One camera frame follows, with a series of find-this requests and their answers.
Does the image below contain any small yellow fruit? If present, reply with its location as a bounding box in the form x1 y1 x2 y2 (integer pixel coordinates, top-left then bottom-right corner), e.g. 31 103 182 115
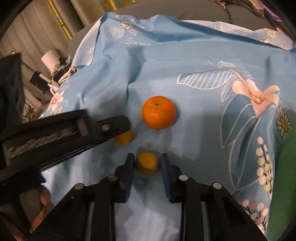
114 131 133 146
135 152 159 177

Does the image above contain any person's left hand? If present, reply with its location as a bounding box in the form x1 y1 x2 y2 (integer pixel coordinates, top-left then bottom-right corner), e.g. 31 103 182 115
13 185 54 240

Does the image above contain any right orange mandarin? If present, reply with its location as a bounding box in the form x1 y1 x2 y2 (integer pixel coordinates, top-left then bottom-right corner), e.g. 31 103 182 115
142 95 176 130

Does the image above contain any green plastic bowl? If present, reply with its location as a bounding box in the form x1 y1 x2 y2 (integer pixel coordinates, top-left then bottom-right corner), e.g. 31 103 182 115
267 133 295 240

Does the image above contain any black white clutter pile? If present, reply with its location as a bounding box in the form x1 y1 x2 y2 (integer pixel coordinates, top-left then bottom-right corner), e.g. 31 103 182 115
50 56 77 88

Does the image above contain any white cylindrical lamp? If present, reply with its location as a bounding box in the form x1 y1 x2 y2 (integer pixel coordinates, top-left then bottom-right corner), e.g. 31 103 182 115
41 48 60 74

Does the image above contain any light blue floral cloth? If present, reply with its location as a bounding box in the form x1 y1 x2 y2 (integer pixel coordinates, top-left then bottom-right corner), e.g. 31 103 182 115
44 13 295 234

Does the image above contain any grey curtain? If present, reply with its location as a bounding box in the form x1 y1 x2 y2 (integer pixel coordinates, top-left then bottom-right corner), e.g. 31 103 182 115
1 1 104 110

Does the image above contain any grey sofa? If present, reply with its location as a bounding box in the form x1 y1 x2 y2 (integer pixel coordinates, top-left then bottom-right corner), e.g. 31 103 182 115
68 0 285 58

